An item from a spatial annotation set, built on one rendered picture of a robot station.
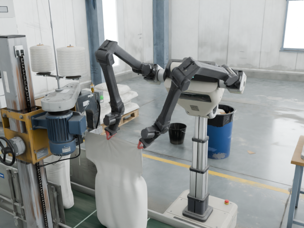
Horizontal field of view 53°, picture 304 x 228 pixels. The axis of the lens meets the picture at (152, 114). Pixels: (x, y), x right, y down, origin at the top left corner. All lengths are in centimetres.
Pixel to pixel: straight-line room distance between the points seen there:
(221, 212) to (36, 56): 189
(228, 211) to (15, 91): 192
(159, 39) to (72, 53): 895
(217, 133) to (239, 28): 617
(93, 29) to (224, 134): 500
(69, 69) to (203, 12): 863
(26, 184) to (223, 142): 271
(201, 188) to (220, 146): 168
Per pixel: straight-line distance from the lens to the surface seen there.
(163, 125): 172
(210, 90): 197
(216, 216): 270
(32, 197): 210
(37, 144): 193
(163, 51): 1061
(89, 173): 282
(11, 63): 182
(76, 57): 178
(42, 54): 198
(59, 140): 180
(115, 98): 188
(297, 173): 271
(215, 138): 405
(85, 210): 259
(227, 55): 1000
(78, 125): 174
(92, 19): 803
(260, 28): 968
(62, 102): 171
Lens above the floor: 185
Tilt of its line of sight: 18 degrees down
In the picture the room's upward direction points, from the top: 1 degrees counter-clockwise
